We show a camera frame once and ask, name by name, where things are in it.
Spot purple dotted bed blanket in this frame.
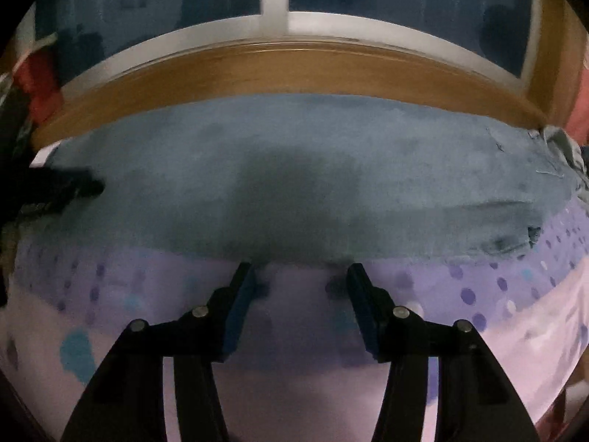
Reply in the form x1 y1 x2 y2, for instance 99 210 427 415
0 143 589 442

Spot wooden window frame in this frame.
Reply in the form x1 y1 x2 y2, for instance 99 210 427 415
32 0 589 148

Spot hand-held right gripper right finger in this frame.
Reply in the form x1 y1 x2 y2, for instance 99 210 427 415
346 262 541 442

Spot light grey garment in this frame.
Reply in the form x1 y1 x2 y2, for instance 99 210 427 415
540 124 589 194

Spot blue denim jeans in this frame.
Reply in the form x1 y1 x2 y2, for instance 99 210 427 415
43 93 578 265

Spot window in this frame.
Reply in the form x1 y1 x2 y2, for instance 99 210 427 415
14 0 544 102

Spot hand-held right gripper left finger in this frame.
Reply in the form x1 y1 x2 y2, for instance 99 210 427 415
60 262 257 442

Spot red box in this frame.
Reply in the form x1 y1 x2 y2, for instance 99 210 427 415
14 48 63 125

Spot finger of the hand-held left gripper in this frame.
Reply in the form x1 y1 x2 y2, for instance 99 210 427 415
28 166 106 215

